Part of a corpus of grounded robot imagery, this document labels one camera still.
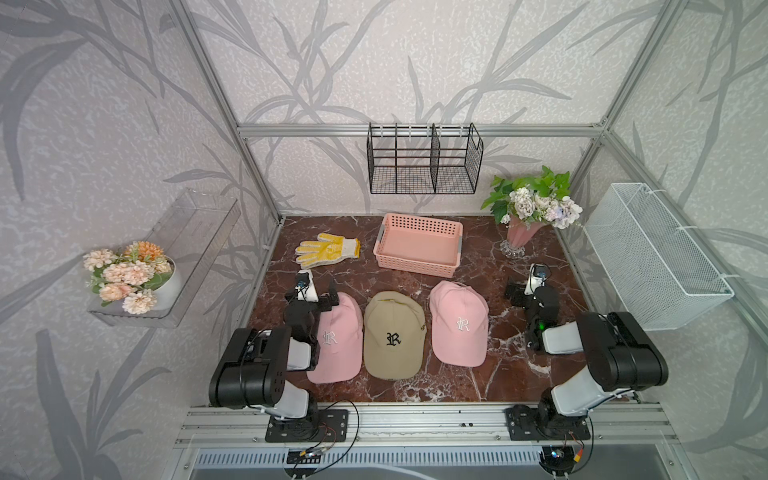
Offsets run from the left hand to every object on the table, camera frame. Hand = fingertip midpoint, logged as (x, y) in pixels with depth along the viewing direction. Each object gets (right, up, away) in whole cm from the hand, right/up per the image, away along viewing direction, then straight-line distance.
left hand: (318, 278), depth 89 cm
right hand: (+65, 0, +5) cm, 65 cm away
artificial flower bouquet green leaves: (+67, +24, -3) cm, 71 cm away
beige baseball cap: (+23, -15, -7) cm, 29 cm away
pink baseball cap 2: (+42, -13, -5) cm, 44 cm away
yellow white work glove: (-3, +8, +19) cm, 21 cm away
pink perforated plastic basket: (+31, +9, +23) cm, 40 cm away
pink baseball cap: (+8, -17, -6) cm, 20 cm away
